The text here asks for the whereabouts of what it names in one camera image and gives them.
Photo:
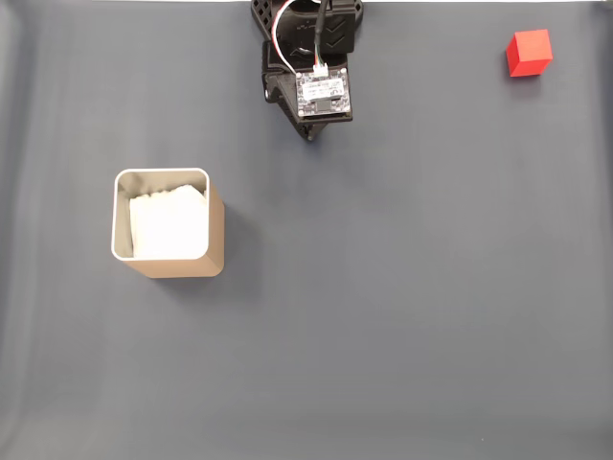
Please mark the white tissue paper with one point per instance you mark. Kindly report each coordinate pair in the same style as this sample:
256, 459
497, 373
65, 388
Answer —
167, 225

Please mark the tan square box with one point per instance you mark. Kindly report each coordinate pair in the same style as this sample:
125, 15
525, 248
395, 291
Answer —
182, 268

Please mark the red cube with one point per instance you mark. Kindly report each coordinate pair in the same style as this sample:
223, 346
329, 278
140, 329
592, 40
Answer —
529, 52

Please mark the dark grey mat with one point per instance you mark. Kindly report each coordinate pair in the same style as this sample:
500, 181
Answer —
383, 287

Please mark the camera circuit board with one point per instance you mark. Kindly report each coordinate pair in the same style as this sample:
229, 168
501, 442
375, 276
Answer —
323, 91

